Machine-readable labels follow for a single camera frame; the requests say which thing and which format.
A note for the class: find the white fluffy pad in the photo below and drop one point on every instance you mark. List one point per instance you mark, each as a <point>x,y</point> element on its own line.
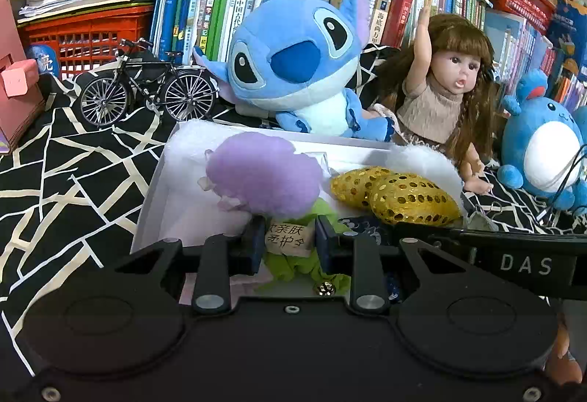
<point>422,163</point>

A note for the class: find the purple fluffy puff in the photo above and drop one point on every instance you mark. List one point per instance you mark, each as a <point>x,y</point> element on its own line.
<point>261,172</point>

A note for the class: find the brown-haired doll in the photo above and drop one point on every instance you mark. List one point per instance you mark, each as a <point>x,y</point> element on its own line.
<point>431,108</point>

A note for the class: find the gold sequin pouch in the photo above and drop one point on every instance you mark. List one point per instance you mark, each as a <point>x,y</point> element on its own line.
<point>403,200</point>

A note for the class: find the white paper box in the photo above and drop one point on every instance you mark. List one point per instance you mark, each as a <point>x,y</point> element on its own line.
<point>156,200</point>

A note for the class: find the black white patterned blanket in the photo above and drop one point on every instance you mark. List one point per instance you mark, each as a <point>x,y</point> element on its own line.
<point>69,200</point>

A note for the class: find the black toy bicycle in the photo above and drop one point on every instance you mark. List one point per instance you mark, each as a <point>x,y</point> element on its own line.
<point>190,97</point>

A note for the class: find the wide red plastic basket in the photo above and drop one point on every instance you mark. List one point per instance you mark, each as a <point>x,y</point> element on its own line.
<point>91,30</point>

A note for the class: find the person's right hand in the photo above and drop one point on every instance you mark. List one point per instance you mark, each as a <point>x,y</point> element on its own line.
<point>566,365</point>

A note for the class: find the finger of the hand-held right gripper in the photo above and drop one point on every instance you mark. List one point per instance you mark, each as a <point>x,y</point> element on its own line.
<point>426,231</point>

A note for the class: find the blue round ball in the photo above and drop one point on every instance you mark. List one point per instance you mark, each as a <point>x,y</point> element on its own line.
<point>43,60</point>

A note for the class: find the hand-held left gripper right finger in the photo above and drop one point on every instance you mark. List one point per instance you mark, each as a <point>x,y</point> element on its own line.
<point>326,246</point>

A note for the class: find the pink triangular dollhouse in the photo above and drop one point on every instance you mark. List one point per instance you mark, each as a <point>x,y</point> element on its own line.
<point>18,108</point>

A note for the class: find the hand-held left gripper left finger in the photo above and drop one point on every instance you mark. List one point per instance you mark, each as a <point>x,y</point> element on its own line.
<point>254,246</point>

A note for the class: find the round blue mouse plush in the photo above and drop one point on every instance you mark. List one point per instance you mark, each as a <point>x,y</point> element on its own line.
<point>545,154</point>

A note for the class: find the navy patterned cloth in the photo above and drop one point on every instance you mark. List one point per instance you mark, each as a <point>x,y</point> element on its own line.
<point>367,227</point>

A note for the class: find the blue cardboard box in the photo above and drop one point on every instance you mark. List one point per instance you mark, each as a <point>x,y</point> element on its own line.
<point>568,30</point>

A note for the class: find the blue alien plush toy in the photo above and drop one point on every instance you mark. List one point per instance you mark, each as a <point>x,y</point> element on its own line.
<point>293,62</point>

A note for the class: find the green scrunchie with bell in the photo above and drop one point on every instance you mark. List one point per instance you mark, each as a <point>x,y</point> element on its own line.
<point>293,269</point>

